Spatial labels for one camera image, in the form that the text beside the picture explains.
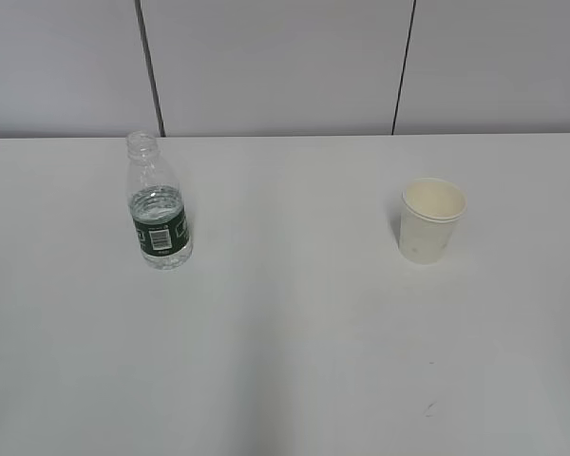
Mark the clear green-label water bottle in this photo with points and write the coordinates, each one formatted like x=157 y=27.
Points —
x=156 y=205

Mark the white paper cup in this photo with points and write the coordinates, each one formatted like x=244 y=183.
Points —
x=430 y=213

